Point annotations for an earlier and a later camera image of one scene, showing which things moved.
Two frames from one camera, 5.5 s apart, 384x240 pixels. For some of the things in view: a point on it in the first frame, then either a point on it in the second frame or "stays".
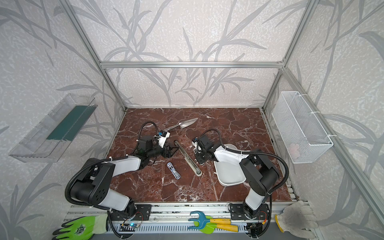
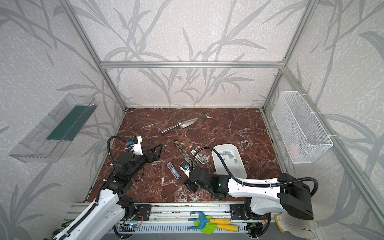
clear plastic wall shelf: (44, 142) stays
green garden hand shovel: (211, 227) stays
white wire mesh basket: (303, 136) stays
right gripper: (199, 154) → (190, 179)
